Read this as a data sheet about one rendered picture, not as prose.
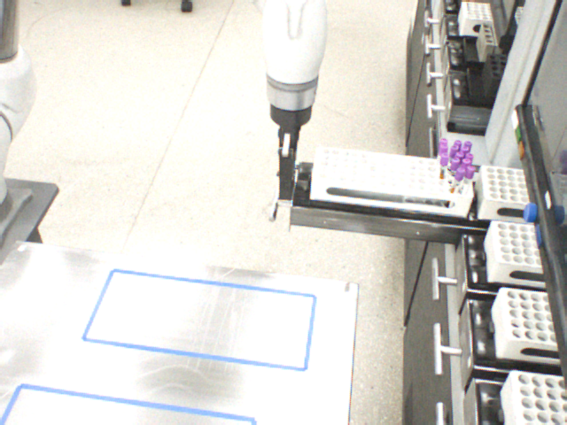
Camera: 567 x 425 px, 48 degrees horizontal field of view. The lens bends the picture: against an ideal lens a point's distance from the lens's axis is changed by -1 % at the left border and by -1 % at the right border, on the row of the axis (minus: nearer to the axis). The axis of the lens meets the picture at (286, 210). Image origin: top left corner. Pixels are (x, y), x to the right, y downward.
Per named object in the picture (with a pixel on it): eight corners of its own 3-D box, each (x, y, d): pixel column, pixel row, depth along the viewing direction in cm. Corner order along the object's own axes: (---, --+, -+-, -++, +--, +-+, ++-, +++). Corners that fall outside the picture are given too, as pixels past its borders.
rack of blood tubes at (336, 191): (462, 187, 127) (469, 163, 123) (466, 221, 120) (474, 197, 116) (314, 170, 129) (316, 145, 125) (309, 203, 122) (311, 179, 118)
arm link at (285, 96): (322, 59, 111) (319, 88, 116) (270, 54, 112) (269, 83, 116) (316, 88, 105) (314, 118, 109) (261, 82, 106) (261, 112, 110)
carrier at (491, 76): (494, 102, 146) (500, 79, 142) (485, 101, 146) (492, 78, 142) (489, 75, 155) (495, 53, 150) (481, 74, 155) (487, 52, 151)
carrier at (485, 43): (488, 67, 157) (494, 45, 153) (480, 66, 157) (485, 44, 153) (484, 44, 166) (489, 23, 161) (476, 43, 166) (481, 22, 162)
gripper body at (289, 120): (309, 114, 109) (306, 157, 116) (314, 88, 115) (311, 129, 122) (266, 110, 110) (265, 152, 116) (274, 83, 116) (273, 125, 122)
